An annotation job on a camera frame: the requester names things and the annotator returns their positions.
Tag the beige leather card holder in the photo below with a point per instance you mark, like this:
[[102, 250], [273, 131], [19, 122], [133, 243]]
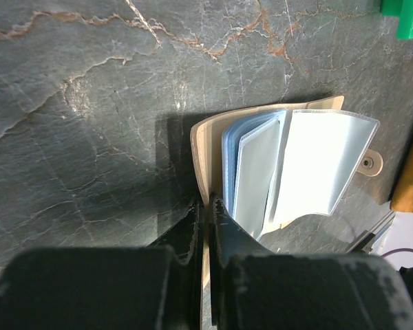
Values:
[[273, 164]]

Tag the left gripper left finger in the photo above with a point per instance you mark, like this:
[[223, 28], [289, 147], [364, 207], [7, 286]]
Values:
[[158, 286]]

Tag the green plastic bin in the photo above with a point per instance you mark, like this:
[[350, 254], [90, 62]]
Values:
[[403, 10]]

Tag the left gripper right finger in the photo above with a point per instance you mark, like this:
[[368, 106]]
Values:
[[254, 288]]

